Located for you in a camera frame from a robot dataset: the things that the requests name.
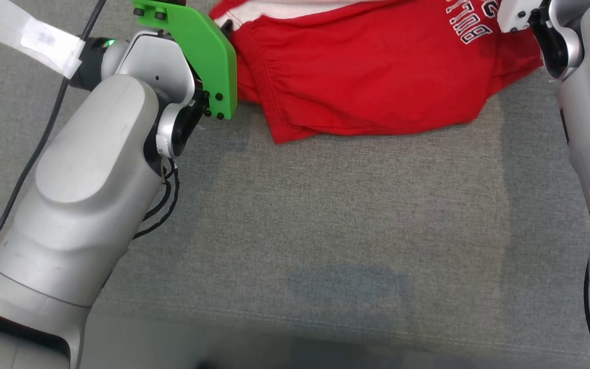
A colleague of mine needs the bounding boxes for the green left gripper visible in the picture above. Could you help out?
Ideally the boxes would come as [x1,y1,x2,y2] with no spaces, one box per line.
[132,0,238,120]

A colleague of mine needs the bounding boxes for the red shorts white trim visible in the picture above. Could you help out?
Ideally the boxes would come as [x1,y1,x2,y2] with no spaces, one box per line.
[208,0,544,144]

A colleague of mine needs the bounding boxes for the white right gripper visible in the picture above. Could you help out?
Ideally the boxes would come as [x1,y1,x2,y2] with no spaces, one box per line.
[497,0,552,32]

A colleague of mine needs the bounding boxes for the thin black cable loops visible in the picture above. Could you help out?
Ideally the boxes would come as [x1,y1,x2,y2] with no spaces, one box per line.
[134,159,180,239]

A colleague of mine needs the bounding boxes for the white tape label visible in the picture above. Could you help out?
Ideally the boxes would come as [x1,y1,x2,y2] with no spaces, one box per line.
[0,0,85,79]

